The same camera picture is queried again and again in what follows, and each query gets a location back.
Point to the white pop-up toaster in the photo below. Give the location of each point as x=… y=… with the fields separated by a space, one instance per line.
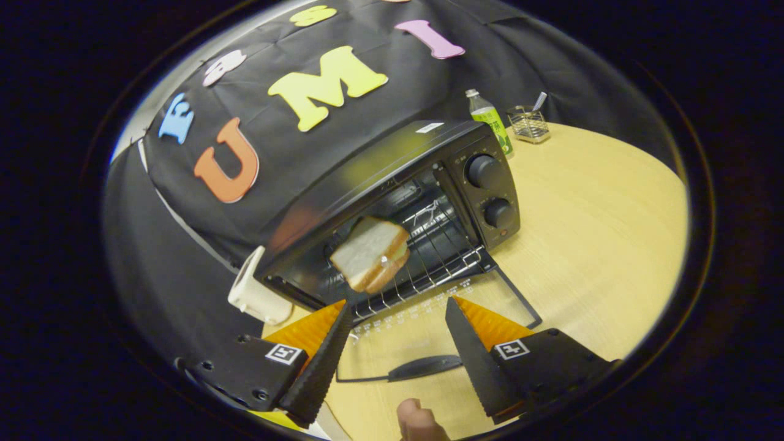
x=254 y=294

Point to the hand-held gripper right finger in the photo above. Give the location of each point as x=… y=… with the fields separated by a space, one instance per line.
x=478 y=361

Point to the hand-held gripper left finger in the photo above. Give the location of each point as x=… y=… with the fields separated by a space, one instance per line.
x=321 y=367

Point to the black toaster oven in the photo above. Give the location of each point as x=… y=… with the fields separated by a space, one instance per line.
x=380 y=165

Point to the green label plastic bottle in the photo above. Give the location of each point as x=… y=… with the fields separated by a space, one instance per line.
x=490 y=119

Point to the white bread sandwich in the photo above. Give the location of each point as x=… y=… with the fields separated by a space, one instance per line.
x=367 y=248

